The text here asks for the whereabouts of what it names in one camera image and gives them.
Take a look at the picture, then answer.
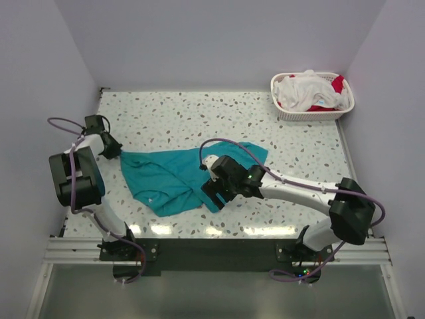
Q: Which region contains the teal t-shirt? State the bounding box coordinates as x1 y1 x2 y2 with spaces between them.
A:
119 142 270 219

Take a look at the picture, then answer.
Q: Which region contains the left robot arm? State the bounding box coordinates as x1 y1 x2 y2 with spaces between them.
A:
47 115 142 261

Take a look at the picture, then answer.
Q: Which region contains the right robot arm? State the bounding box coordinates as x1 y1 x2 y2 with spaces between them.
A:
201 155 375 261

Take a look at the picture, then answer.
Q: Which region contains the white t-shirt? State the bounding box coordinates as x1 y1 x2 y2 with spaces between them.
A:
272 68 352 112

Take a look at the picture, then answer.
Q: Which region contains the white laundry basket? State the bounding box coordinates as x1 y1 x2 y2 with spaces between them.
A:
270 70 355 122

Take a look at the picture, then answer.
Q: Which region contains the red t-shirt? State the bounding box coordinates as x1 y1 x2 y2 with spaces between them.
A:
282 74 346 113

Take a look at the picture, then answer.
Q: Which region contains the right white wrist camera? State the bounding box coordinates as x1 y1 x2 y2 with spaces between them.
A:
199 155 218 171

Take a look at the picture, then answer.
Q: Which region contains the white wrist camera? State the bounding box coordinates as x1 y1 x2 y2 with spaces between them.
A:
84 114 110 135
199 155 218 171

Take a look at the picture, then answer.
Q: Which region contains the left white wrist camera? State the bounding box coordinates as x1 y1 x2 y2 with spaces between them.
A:
84 114 110 135

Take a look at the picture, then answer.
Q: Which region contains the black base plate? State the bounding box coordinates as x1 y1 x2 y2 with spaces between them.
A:
98 238 333 279

